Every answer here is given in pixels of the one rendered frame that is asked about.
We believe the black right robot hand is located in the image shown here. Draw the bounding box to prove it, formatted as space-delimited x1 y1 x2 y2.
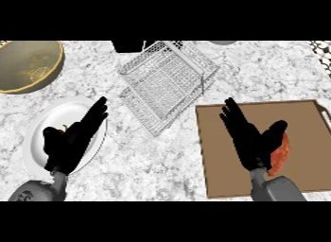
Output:
216 97 289 172

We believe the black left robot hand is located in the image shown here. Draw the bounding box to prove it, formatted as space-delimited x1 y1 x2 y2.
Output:
41 95 110 176

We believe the orange sweet potato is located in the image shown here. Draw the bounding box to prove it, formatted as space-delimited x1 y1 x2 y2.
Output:
265 132 292 177

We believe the brown wooden tray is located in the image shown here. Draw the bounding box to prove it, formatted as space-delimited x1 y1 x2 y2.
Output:
193 98 331 199

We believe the white plate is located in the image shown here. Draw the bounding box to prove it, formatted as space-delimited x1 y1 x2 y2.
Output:
21 95 109 180

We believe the gold rimmed bowl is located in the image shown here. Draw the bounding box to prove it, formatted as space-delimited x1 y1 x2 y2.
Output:
0 41 64 95

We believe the grey round object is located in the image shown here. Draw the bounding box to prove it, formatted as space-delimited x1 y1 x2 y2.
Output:
206 41 240 46

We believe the black box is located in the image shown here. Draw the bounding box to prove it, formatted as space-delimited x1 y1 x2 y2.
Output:
110 41 147 54

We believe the white wire tiered basket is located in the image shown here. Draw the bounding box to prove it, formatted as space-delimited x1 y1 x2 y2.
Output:
116 41 221 138

